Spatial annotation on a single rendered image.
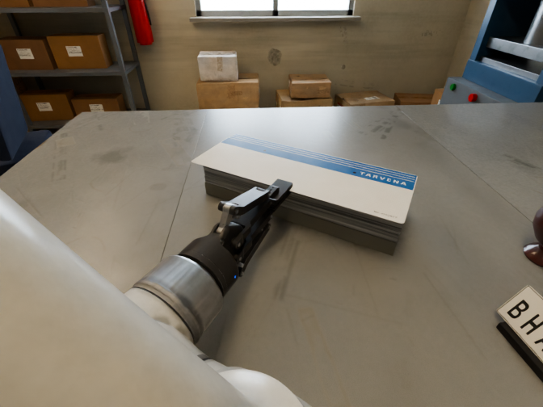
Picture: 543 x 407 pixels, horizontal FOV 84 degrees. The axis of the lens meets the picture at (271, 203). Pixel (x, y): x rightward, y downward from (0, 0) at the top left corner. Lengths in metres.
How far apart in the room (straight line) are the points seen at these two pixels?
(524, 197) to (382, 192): 0.39
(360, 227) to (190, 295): 0.32
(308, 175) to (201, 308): 0.32
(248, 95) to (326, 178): 2.57
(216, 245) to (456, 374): 0.33
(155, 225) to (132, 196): 0.13
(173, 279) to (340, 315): 0.24
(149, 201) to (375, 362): 0.52
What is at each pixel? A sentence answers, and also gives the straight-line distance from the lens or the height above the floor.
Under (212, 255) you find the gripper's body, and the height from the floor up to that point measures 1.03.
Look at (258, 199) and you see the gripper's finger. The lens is 0.42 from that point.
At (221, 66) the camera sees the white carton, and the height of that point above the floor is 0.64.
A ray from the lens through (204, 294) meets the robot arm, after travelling 0.33.
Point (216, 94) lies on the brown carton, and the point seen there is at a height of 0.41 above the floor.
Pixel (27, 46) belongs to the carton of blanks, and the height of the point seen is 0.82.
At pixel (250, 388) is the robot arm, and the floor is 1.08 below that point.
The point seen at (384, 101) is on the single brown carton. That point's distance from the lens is 3.38.
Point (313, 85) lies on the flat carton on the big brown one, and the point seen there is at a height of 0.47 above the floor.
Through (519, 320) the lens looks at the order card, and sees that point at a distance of 0.53.
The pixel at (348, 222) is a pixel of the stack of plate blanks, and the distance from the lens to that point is 0.55.
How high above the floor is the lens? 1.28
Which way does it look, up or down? 36 degrees down
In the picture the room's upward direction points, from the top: straight up
